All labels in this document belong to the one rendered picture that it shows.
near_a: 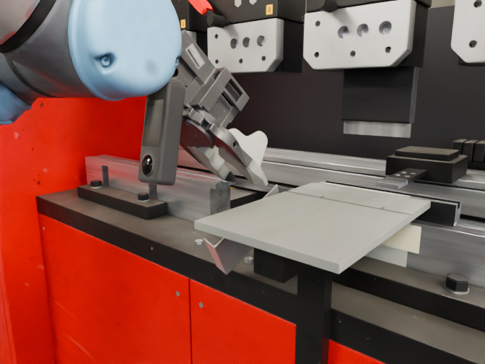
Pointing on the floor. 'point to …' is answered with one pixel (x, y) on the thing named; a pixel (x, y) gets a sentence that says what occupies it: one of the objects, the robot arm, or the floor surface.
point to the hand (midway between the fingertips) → (242, 181)
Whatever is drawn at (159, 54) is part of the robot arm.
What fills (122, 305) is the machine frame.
